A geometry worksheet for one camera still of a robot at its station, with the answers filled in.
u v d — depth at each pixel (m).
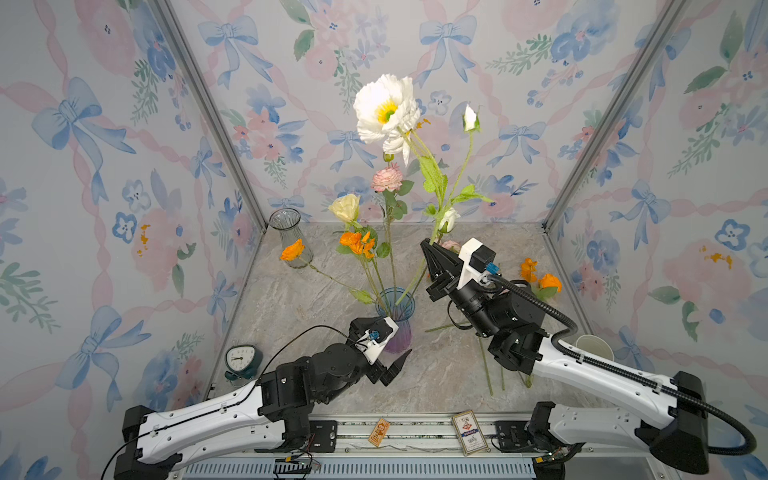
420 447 0.73
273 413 0.47
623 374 0.43
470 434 0.73
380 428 0.75
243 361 0.82
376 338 0.52
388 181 0.66
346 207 0.63
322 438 0.75
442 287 0.50
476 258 0.45
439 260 0.54
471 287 0.52
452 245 1.07
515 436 0.74
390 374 0.58
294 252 0.65
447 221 0.65
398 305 0.74
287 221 0.98
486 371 0.84
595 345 0.79
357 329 0.61
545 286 0.98
